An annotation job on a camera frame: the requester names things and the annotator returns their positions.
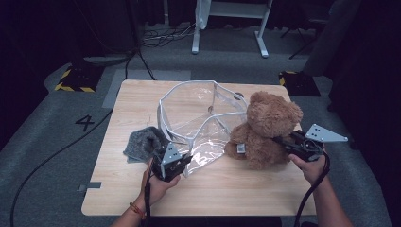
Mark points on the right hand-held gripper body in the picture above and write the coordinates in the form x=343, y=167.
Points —
x=307, y=146

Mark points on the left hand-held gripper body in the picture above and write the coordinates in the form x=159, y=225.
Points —
x=168, y=164

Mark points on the brown teddy bear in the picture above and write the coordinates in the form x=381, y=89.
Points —
x=268, y=126

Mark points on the gray towel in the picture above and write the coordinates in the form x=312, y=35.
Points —
x=142, y=145

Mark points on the transparent plastic bag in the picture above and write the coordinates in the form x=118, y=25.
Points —
x=195, y=126

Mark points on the person's right hand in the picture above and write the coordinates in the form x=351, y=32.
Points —
x=313, y=171

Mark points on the person's left hand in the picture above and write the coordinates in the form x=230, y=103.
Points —
x=156, y=189

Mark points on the yellow black striped base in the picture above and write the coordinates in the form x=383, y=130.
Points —
x=78, y=80
x=299, y=83

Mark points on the dark round disc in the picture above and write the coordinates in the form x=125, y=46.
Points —
x=239, y=94

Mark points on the gray tape strip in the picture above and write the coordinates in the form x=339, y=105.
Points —
x=90, y=186

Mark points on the black tripod stand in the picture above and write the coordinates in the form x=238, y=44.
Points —
x=302, y=41

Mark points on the gray curtain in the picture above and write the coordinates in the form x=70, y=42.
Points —
x=334, y=38

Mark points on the white hanging cloth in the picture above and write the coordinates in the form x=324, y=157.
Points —
x=201, y=14

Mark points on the white desk frame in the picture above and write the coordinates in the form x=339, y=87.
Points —
x=261, y=41

